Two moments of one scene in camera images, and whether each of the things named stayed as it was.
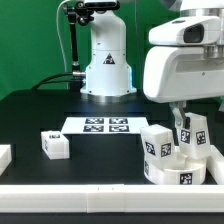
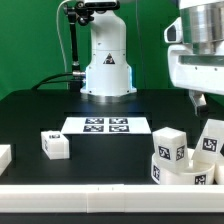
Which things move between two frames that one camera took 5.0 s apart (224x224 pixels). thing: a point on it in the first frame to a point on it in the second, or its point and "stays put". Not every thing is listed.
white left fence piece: (5, 157) stays put
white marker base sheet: (104, 125) stays put
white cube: (157, 143) to (170, 145)
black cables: (73, 84) stays put
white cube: (195, 141) to (211, 143)
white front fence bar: (111, 198) stays put
